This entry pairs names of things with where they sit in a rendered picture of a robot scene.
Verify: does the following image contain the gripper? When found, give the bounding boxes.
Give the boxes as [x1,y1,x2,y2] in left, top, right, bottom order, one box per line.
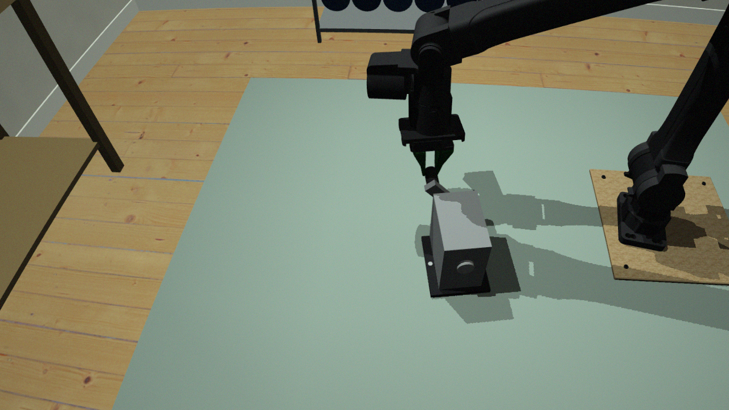
[399,99,465,176]

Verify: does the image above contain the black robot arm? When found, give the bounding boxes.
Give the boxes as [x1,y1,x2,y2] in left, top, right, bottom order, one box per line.
[367,0,729,251]

